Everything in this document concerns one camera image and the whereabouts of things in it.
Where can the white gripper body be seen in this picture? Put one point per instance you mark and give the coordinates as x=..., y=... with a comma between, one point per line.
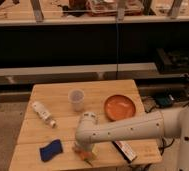
x=87, y=147

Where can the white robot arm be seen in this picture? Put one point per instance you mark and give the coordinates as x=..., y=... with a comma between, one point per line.
x=168, y=123

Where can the white ceramic cup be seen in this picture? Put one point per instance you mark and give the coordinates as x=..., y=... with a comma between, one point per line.
x=76, y=99

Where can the blue sponge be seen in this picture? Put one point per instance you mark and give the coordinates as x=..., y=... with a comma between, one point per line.
x=51, y=150

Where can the wooden table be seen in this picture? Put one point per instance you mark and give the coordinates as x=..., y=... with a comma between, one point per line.
x=34, y=134

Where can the black power adapter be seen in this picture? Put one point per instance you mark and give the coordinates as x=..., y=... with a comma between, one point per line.
x=163, y=101

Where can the dark box on shelf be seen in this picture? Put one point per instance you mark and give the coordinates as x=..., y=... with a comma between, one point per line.
x=172, y=61

